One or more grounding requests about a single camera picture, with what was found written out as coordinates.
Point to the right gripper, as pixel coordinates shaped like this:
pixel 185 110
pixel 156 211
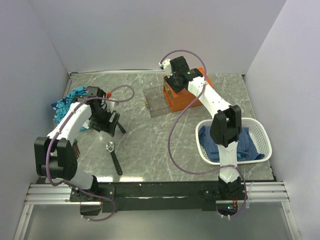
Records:
pixel 168 81

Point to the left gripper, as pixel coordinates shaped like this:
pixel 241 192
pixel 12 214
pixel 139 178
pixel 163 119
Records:
pixel 107 126

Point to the green hex key set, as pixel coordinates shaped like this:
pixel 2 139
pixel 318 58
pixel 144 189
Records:
pixel 76 149

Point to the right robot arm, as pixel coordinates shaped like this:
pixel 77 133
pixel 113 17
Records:
pixel 226 123

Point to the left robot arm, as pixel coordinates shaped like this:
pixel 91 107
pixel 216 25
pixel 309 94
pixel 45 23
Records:
pixel 56 154

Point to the orange drawer cabinet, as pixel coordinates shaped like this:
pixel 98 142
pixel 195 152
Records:
pixel 176 101

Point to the black adjustable wrench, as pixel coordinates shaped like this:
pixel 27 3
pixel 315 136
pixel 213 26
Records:
pixel 110 147

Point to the turquoise shark print cloth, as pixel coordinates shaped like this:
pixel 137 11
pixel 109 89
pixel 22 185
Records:
pixel 62 106

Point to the blue checked cloth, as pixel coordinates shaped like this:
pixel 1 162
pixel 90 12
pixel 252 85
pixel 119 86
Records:
pixel 246 150

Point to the white plastic basket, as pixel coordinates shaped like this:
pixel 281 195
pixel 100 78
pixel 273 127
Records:
pixel 256 132

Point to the black base crossbar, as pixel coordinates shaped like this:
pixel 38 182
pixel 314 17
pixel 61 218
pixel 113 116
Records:
pixel 152 196

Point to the black handled hammer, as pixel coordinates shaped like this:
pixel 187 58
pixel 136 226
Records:
pixel 122 129

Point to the aluminium rail frame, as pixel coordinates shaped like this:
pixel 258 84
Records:
pixel 49 215

